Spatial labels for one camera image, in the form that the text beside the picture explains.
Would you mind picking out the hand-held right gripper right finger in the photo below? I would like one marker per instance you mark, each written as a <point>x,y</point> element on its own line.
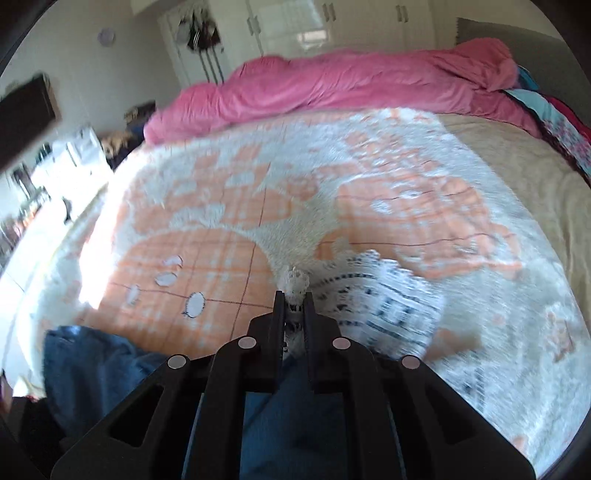
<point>309,332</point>

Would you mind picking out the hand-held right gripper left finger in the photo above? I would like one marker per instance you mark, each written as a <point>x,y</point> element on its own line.
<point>279,323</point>

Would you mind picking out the blue denim pants lace trim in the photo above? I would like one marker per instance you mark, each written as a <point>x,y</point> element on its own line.
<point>92,369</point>

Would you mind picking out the orange and white fleece blanket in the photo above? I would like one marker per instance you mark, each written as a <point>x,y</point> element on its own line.
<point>207,258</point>

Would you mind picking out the pink duvet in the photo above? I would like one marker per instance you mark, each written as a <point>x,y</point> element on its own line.
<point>323,83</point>

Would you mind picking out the brown clothes pile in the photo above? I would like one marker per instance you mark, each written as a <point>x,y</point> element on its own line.
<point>113,141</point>

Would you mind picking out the white dresser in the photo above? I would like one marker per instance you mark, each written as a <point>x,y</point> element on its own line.
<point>78,152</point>

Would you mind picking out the beige bed sheet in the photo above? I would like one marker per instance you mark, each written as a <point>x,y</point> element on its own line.
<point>531,161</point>

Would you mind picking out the white wardrobe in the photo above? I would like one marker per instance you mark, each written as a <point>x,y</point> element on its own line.
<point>277,27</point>

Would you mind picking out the hanging bags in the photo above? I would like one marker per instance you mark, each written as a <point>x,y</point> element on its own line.
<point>198,34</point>

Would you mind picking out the grey headboard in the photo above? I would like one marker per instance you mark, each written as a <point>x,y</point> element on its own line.
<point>545,50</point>

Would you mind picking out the black wall television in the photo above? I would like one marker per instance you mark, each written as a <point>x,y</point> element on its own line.
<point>23,120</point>

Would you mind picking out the round wall clock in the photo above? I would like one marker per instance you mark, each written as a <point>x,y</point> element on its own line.
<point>107,37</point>

